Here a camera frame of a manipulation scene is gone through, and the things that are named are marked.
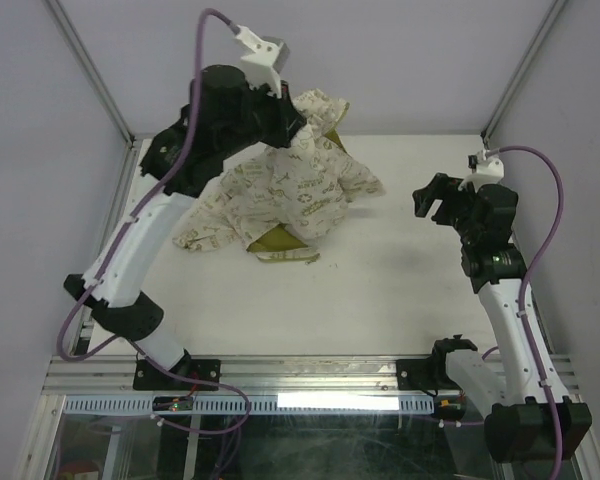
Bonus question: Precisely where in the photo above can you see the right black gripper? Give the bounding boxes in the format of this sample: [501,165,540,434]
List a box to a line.
[411,172,479,244]

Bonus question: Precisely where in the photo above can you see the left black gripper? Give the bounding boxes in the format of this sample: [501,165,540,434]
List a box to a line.
[217,75,305,158]

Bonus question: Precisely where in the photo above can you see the cream green-printed hooded jacket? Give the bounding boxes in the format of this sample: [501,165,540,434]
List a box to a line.
[173,89,385,262]

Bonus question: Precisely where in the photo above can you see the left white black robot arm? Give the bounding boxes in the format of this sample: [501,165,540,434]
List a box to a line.
[64,65,306,389]

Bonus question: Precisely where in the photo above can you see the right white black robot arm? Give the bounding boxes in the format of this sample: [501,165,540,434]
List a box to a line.
[398,173,592,463]

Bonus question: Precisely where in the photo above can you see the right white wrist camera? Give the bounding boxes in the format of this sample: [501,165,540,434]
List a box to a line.
[458,150,505,192]

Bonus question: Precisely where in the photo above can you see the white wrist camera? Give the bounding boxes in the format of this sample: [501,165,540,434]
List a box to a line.
[234,25,290,98]
[458,150,505,192]

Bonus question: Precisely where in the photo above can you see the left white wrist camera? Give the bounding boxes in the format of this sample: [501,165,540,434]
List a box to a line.
[234,25,290,98]

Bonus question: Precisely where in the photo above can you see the left aluminium frame post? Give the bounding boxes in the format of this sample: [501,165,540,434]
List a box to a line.
[42,0,136,180]

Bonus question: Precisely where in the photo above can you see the aluminium frame post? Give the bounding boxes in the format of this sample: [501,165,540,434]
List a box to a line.
[42,0,136,180]
[480,0,570,147]

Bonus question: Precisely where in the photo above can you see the aluminium mounting rail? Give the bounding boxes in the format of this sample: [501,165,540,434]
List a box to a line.
[44,353,581,396]

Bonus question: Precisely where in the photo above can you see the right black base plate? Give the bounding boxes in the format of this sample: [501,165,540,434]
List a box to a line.
[395,358,456,396]

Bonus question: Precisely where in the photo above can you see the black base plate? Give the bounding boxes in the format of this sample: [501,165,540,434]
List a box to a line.
[395,358,456,396]
[132,358,221,392]

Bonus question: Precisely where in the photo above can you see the right aluminium frame post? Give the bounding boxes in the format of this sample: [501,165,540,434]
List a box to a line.
[480,0,570,147]

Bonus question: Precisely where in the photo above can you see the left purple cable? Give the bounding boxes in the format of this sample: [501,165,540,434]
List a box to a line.
[58,8,241,362]

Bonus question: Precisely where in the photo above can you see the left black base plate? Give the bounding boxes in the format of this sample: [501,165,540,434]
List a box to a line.
[132,358,221,392]

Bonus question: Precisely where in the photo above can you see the white slotted cable duct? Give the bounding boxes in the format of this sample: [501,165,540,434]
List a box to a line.
[64,392,434,416]

